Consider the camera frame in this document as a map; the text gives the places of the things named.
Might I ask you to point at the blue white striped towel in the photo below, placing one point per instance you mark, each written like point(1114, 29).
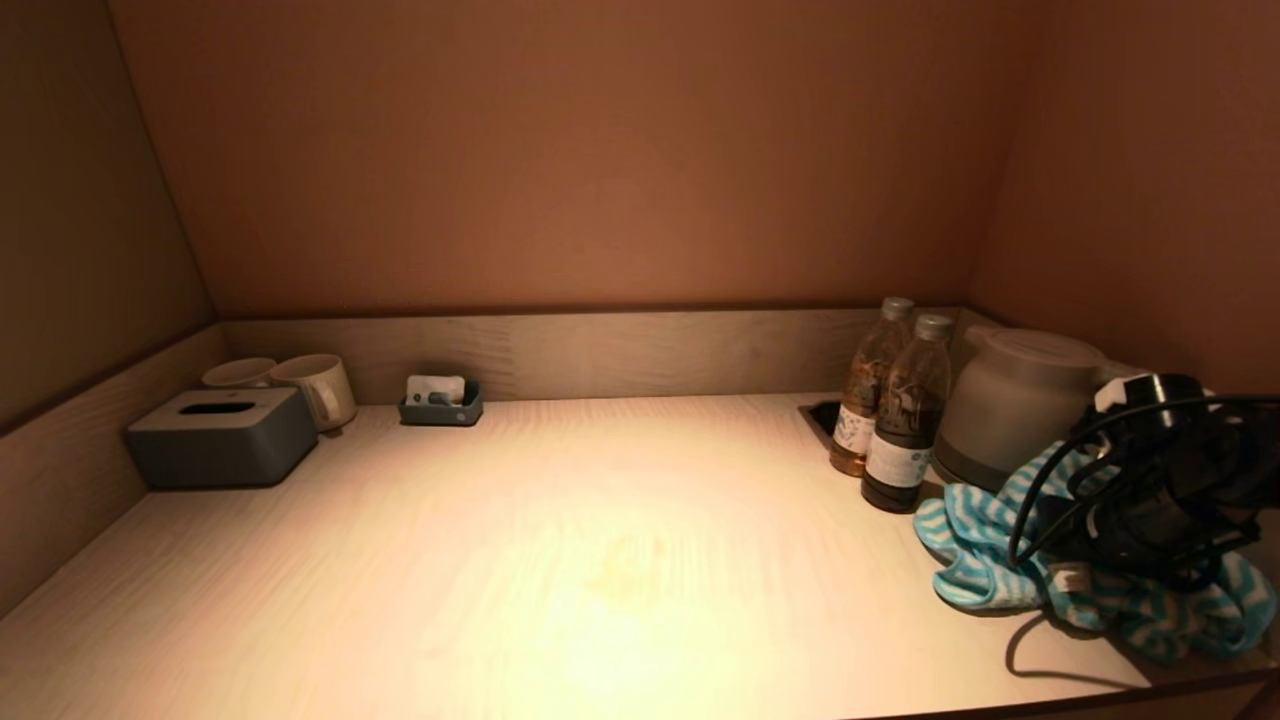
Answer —
point(975, 560)

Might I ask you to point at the red black right robot arm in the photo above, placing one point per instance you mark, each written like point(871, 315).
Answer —
point(1250, 460)

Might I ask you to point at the dark drink bottle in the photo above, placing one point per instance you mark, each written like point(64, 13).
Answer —
point(907, 420)

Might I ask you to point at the white sachet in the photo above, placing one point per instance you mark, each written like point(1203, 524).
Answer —
point(432, 386)

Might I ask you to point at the grey tissue box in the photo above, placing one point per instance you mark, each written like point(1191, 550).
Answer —
point(215, 443)

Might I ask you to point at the small grey-blue tray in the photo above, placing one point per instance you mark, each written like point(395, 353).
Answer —
point(440, 414)

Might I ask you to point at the amber drink bottle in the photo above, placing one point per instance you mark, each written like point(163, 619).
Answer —
point(862, 390)

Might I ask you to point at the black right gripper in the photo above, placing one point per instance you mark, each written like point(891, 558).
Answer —
point(1140, 520)

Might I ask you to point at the white electric kettle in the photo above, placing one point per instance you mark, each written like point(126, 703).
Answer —
point(1010, 400)

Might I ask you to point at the black wrist camera white cap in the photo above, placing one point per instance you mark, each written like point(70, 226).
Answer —
point(1150, 400)

